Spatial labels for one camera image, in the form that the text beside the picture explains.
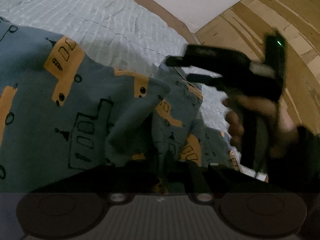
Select person's right hand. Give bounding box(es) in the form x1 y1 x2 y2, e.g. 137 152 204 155
222 95 298 157

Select plywood wardrobe panel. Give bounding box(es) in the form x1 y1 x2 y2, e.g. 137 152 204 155
196 0 319 134

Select blue pants with orange trucks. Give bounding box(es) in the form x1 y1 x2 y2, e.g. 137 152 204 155
1 18 239 192

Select light blue quilted mattress pad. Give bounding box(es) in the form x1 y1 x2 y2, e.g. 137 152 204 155
0 0 258 178

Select brown wooden bed platform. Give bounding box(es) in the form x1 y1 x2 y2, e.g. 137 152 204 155
134 0 199 44

